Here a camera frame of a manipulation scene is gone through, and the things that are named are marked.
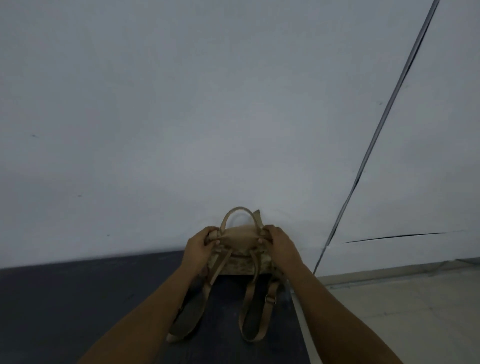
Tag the person's right hand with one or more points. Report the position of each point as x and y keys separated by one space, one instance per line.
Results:
x=282 y=247

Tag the person's left hand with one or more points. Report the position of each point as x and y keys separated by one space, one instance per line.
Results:
x=197 y=249

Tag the person's right thumb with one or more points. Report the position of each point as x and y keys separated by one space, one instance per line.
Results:
x=261 y=242

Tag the person's left thumb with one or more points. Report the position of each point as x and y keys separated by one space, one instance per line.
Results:
x=214 y=240

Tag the beige patterned backpack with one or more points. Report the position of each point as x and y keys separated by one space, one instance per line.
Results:
x=240 y=258

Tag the person's left forearm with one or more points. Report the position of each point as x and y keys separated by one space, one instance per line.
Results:
x=142 y=318

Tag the person's right forearm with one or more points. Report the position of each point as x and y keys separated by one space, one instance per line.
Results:
x=337 y=322

